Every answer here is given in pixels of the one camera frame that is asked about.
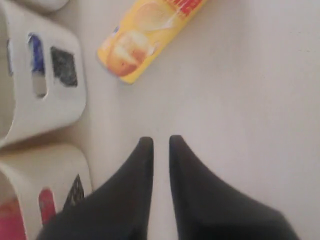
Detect cream bin with square mark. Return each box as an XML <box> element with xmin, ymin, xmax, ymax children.
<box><xmin>0</xmin><ymin>0</ymin><xmax>87</xmax><ymax>146</ymax></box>

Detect small blue white box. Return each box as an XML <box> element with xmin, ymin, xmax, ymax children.
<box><xmin>6</xmin><ymin>32</ymin><xmax>46</xmax><ymax>76</ymax></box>

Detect cream bin with triangle mark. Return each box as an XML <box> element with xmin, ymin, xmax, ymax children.
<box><xmin>0</xmin><ymin>144</ymin><xmax>92</xmax><ymax>240</ymax></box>

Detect yellow Lays chips can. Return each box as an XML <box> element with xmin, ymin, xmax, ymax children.
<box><xmin>97</xmin><ymin>0</ymin><xmax>206</xmax><ymax>84</ymax></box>

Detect pink Lays chips can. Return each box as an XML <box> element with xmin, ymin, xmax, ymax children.
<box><xmin>0</xmin><ymin>188</ymin><xmax>56</xmax><ymax>240</ymax></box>

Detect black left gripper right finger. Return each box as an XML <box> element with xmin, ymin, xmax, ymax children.
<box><xmin>169</xmin><ymin>135</ymin><xmax>299</xmax><ymax>240</ymax></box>

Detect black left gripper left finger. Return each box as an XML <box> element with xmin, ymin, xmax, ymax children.
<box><xmin>37</xmin><ymin>136</ymin><xmax>154</xmax><ymax>240</ymax></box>

